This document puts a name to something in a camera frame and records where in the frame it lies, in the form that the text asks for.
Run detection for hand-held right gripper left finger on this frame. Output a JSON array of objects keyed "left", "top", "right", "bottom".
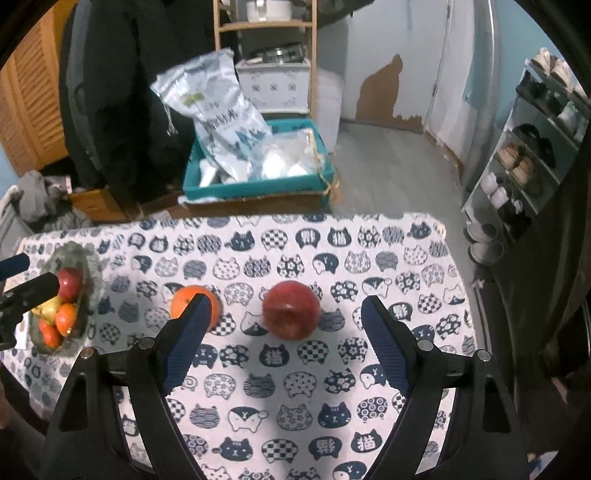
[{"left": 41, "top": 293, "right": 213, "bottom": 480}]

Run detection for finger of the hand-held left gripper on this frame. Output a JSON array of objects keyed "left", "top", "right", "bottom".
[
  {"left": 0, "top": 253, "right": 31, "bottom": 280},
  {"left": 0, "top": 272, "right": 62, "bottom": 349}
]

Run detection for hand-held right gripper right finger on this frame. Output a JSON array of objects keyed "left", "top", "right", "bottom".
[{"left": 361, "top": 295, "right": 529, "bottom": 480}]

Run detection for large green-yellow pear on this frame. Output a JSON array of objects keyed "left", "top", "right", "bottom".
[{"left": 31, "top": 295, "right": 63, "bottom": 324}]

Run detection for red apple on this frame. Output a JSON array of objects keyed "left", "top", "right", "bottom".
[
  {"left": 58, "top": 268, "right": 85, "bottom": 301},
  {"left": 262, "top": 280, "right": 321, "bottom": 341}
]

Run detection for scalloped glass plate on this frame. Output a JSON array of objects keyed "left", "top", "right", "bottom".
[{"left": 28, "top": 241, "right": 105, "bottom": 356}]

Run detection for grey clothing pile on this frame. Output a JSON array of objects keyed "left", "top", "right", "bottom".
[{"left": 0, "top": 170, "right": 95, "bottom": 259}]

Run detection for wooden drawer unit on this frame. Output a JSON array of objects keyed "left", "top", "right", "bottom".
[{"left": 69, "top": 187, "right": 127, "bottom": 224}]

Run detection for cat print tablecloth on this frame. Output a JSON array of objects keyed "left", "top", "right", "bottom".
[{"left": 0, "top": 211, "right": 485, "bottom": 480}]

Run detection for grey slippers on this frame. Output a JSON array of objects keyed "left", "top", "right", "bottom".
[{"left": 467, "top": 220, "right": 505, "bottom": 265}]

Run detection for wooden louvered cabinet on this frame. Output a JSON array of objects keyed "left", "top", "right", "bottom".
[{"left": 0, "top": 0, "right": 79, "bottom": 176}]

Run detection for teal cardboard box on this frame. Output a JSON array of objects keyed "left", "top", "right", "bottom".
[{"left": 179, "top": 119, "right": 340, "bottom": 214}]

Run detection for black coat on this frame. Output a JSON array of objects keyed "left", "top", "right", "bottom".
[{"left": 58, "top": 0, "right": 241, "bottom": 206}]

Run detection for clear plastic bag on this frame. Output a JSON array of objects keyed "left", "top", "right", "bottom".
[{"left": 247, "top": 129, "right": 324, "bottom": 181}]

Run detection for group of assorted shoes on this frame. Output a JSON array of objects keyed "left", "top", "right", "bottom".
[{"left": 480, "top": 46, "right": 591, "bottom": 232}]

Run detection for printed plastic bag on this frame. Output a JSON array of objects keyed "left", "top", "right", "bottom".
[{"left": 150, "top": 48, "right": 273, "bottom": 185}]

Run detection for white door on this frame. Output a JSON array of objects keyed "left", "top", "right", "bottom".
[{"left": 427, "top": 0, "right": 469, "bottom": 155}]

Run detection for grey shoe rack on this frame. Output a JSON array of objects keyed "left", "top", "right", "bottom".
[{"left": 462, "top": 60, "right": 591, "bottom": 241}]

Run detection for white printed storage box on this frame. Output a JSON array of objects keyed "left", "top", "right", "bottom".
[{"left": 235, "top": 60, "right": 311, "bottom": 116}]

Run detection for wooden shelf rack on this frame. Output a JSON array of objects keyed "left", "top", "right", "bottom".
[{"left": 213, "top": 0, "right": 319, "bottom": 118}]

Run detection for metal pot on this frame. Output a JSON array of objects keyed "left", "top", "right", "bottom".
[{"left": 252, "top": 44, "right": 305, "bottom": 65}]

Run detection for white pot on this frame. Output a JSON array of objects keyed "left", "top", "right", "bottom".
[{"left": 247, "top": 0, "right": 291, "bottom": 21}]

